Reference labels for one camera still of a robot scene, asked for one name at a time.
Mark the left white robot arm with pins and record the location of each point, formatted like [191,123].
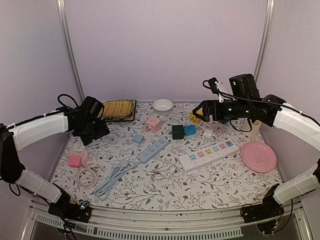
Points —
[15,137]

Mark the white long power strip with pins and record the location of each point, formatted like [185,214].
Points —
[207,155]

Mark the dark blue cube socket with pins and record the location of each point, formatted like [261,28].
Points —
[224,121]

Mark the black and tan mat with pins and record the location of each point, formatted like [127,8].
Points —
[119,110]

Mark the front aluminium rail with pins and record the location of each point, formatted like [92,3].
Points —
[123,224]

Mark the pink round power strip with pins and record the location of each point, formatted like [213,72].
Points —
[84,155]

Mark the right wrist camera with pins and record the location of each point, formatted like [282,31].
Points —
[215,87]

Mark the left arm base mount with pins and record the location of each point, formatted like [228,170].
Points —
[78,211]

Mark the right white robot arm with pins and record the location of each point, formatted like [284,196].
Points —
[283,116]

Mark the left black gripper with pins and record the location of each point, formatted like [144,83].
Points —
[103,130]

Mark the pink plastic plate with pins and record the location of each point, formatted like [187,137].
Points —
[258,157]

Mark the light blue cube adapter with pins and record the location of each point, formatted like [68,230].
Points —
[189,130]

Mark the small white charger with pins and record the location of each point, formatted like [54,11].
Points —
[208,133]

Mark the pink cube plug adapter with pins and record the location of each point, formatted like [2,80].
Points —
[153,124]

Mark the aluminium frame post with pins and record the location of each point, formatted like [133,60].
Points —
[270,4]
[62,13]

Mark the cream plastic cup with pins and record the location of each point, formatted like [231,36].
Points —
[251,128]

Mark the white ceramic bowl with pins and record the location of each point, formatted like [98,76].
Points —
[162,105]

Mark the right aluminium frame post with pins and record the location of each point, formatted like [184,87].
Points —
[270,4]

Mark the left aluminium frame post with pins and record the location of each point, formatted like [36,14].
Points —
[62,13]

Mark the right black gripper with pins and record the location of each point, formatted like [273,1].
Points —
[208,110]

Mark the pink square plug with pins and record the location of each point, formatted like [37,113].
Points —
[75,161]

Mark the white plug adapter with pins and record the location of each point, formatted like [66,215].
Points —
[79,147]

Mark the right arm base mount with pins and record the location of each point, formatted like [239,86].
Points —
[269,208]

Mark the light blue charger plug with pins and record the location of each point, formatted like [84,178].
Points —
[138,139]

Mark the dark green cube socket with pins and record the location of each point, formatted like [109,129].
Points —
[177,132]

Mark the yellow cube plug adapter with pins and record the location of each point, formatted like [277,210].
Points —
[194,119]

